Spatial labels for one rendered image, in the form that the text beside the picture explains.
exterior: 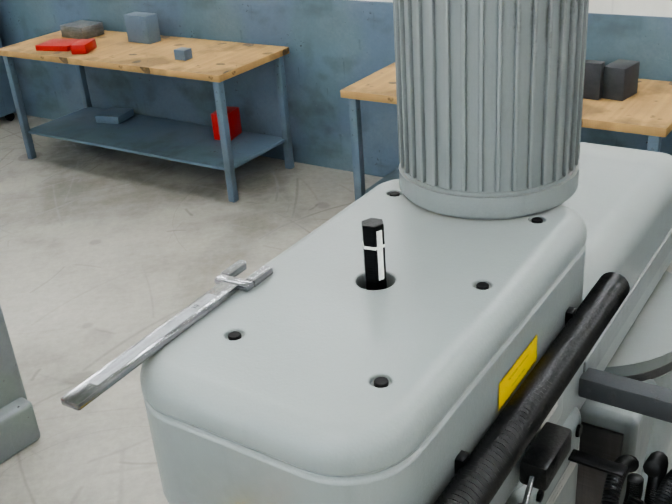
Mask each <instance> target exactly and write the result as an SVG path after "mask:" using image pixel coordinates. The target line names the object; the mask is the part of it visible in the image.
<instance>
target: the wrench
mask: <svg viewBox="0 0 672 504"><path fill-rule="evenodd" d="M246 269H247V265H246V261H244V260H240V259H239V260H238V261H237V262H235V263H234V264H232V265H231V266H229V267H228V268H227V269H225V270H224V271H222V272H221V274H220V275H218V276H217V277H216V278H215V279H214V281H215V284H217V285H215V286H214V287H213V288H211V289H210V290H209V291H207V292H206V293H204V294H203V295H202V296H200V297H199V298H198V299H196V300H195V301H193V302H192V303H191V304H189V305H188V306H187V307H185V308H184V309H182V310H181V311H180V312H178V313H177V314H176V315H174V316H173V317H171V318H170V319H169V320H167V321H166V322H165V323H163V324H162V325H160V326H159V327H158V328H156V329H155V330H154V331H152V332H151V333H149V334H148V335H147V336H145V337H144V338H143V339H141V340H140V341H138V342H137V343H136V344H134V345H133V346H131V347H130V348H129V349H127V350H126V351H125V352H123V353H122V354H120V355H119V356H118V357H116V358H115V359H114V360H112V361H111V362H109V363H108V364H107V365H105V366H104V367H103V368H101V369H100V370H98V371H97V372H96V373H94V374H93V375H92V376H90V377H89V378H87V379H86V380H85V381H83V382H82V383H81V384H79V385H78V386H76V387H75V388H74V389H72V390H71V391H70V392H68V393H67V394H65V395H64V396H63V397H61V403H62V405H64V406H67V407H69V408H72V409H75V410H77V411H79V410H81V409H83V408H84V407H85V406H87V405H88V404H89V403H91V402H92V401H93V400H95V399H96V398H97V397H99V396H100V395H101V394H102V393H104V392H105V391H106V390H108V389H109V388H110V387H112V386H113V385H114V384H116V383H117V382H118V381H120V380H121V379H122V378H124V377H125V376H126V375H128V374H129V373H130V372H132V371H133V370H134V369H135V368H137V367H138V366H139V365H141V364H142V363H143V362H145V361H146V360H147V359H149V358H150V357H151V356H153V355H154V354H155V353H157V352H158V351H159V350H161V349H162V348H163V347H165V346H166V345H167V344H168V343H170V342H171V341H172V340H174V339H175V338H176V337H178V336H179V335H180V334H182V333H183V332H184V331H186V330H187V329H188V328H190V327H191V326H192V325H194V324H195V323H196V322H197V321H199V320H200V319H201V318H203V317H204V316H205V315H207V314H208V313H209V312H211V311H212V310H213V309H215V308H216V307H217V306H219V305H220V304H221V303H223V302H224V301H225V300H227V299H228V298H229V297H230V296H232V295H233V294H234V293H236V292H237V291H238V290H241V291H245V292H248V291H250V290H251V289H252V288H253V287H256V286H258V285H259V284H260V283H261V282H263V281H264V280H265V279H267V278H268V277H269V276H270V275H272V274H273V268H272V267H270V266H266V265H265V266H262V267H261V268H259V269H258V270H257V271H255V272H254V273H253V274H251V275H250V276H249V277H247V278H246V279H242V278H237V277H236V276H238V275H239V274H240V273H242V272H243V271H245V270H246Z"/></svg>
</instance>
